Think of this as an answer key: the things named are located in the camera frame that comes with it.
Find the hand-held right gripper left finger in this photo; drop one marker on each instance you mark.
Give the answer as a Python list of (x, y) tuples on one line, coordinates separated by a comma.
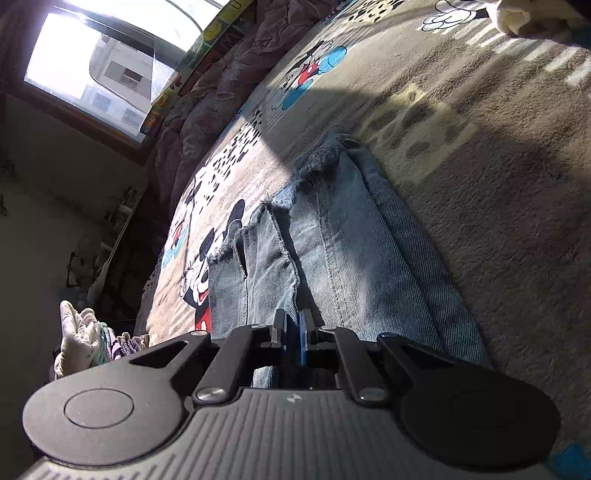
[(280, 330)]

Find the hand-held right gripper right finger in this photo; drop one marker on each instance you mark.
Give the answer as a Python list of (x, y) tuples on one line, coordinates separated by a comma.
[(302, 332)]

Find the blue denim jacket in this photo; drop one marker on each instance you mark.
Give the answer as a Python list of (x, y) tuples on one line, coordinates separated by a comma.
[(360, 258)]

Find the mint green folded garment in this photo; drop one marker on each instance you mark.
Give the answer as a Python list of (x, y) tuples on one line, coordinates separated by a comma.
[(105, 344)]

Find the cluttered dark shelf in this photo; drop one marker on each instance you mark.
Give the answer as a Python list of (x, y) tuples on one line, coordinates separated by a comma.
[(124, 230)]

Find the white floral folded garment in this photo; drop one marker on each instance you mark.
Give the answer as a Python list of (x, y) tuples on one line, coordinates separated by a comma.
[(76, 337)]

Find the pink quilt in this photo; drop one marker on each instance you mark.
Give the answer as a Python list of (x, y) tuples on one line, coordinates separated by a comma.
[(207, 101)]

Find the cartoon mouse printed blanket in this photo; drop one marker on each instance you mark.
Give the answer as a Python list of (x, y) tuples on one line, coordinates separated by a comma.
[(508, 184)]

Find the window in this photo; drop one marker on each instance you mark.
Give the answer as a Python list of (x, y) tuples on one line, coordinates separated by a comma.
[(60, 46)]

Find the cream folded garment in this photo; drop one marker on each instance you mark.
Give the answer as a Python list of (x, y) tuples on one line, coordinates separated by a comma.
[(521, 18)]

